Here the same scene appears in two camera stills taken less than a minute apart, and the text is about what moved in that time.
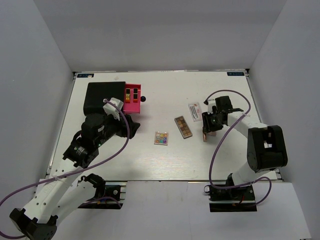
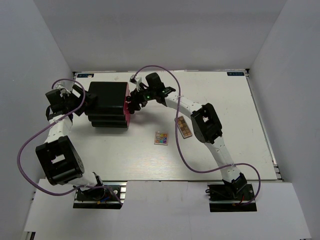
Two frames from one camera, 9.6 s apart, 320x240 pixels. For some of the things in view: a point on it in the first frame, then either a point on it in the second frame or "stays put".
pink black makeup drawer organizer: (97, 92) stays put
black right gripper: (207, 127) to (136, 100)
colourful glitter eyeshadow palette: (161, 138) stays put
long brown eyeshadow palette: (183, 127) stays put
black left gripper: (123, 130) to (90, 96)
